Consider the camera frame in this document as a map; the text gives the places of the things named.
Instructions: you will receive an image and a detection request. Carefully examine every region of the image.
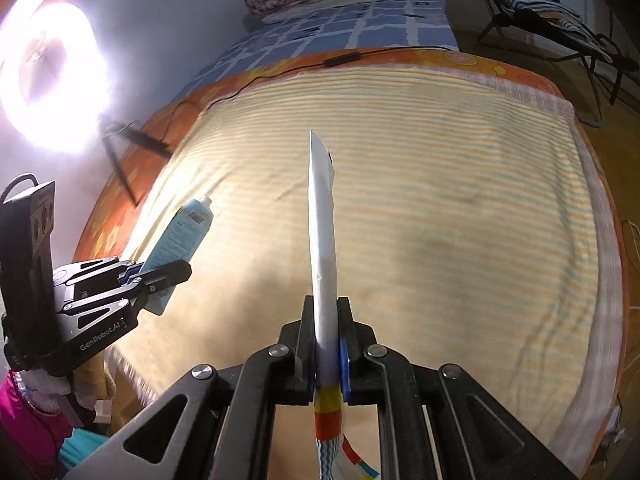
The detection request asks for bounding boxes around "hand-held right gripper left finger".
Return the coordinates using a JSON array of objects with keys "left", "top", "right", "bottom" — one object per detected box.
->
[{"left": 65, "top": 296, "right": 318, "bottom": 480}]

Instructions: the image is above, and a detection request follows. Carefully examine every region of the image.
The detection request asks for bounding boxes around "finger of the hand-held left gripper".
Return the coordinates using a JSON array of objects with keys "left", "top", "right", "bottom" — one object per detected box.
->
[
  {"left": 53, "top": 257, "right": 142, "bottom": 297},
  {"left": 59, "top": 259, "right": 194, "bottom": 318}
]

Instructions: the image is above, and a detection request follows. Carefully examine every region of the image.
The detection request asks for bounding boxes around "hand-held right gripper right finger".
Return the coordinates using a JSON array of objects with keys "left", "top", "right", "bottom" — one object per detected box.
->
[{"left": 337, "top": 297, "right": 577, "bottom": 480}]

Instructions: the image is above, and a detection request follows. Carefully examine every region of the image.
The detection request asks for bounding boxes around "light blue tube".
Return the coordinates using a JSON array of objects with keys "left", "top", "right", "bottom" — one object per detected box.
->
[{"left": 142, "top": 196, "right": 214, "bottom": 317}]

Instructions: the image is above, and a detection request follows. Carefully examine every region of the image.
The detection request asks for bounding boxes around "long white colourful-print wrapper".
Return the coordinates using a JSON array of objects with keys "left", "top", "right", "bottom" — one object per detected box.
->
[{"left": 307, "top": 130, "right": 382, "bottom": 480}]

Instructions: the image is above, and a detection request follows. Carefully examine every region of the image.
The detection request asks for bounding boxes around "person's left hand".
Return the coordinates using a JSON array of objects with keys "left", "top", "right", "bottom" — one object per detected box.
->
[{"left": 19, "top": 367, "right": 97, "bottom": 429}]

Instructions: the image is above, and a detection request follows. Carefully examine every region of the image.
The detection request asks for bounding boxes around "black light stand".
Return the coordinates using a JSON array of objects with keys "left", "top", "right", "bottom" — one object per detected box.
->
[{"left": 100, "top": 119, "right": 174, "bottom": 207}]

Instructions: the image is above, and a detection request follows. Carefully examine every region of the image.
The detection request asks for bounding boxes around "teal cloth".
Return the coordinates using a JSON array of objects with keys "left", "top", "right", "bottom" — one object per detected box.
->
[{"left": 57, "top": 432, "right": 114, "bottom": 474}]

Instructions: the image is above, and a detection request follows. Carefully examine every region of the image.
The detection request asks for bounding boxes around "striped yellow blanket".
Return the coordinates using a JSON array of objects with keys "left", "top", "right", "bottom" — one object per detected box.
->
[{"left": 75, "top": 65, "right": 624, "bottom": 476}]

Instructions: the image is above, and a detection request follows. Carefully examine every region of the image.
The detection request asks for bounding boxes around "blue checked bedsheet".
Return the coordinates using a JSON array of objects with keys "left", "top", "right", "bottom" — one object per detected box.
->
[{"left": 187, "top": 0, "right": 459, "bottom": 94}]

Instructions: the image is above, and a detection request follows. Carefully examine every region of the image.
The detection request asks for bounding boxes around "orange patterned bedsheet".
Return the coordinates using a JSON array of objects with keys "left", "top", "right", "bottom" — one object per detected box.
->
[{"left": 75, "top": 47, "right": 627, "bottom": 480}]

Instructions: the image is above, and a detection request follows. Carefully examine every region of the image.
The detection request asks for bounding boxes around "black folding chair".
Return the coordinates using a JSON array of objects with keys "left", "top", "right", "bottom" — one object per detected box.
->
[{"left": 475, "top": 0, "right": 640, "bottom": 129}]

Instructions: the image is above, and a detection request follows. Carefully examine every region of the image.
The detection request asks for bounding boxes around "striped chair cloth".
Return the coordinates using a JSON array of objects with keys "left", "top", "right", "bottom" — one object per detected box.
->
[{"left": 487, "top": 0, "right": 614, "bottom": 64}]

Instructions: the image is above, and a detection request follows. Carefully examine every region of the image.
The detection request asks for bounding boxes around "white ring light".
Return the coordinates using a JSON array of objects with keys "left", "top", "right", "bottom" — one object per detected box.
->
[{"left": 0, "top": 2, "right": 109, "bottom": 157}]

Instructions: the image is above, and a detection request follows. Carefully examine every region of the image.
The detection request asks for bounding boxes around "black cable with switch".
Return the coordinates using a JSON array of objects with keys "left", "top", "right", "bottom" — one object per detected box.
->
[{"left": 160, "top": 45, "right": 454, "bottom": 147}]

